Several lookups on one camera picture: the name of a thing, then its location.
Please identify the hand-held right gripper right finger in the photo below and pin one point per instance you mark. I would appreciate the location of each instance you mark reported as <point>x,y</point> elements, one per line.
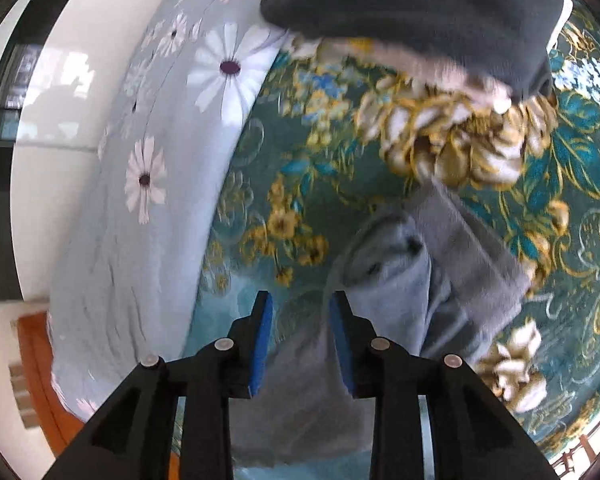
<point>341,345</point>

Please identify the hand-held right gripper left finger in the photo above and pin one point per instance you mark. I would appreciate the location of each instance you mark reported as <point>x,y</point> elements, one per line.
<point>263,345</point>

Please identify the dark grey garment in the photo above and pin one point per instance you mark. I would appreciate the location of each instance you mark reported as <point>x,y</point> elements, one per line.
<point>430,15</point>

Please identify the green floral blanket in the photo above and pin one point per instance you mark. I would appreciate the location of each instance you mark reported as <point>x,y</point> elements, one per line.
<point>340,160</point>

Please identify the light blue daisy bedsheet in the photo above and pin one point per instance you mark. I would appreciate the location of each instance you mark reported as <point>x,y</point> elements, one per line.
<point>144,200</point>

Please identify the wooden furniture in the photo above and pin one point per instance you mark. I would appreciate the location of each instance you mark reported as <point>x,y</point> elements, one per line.
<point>49,385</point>

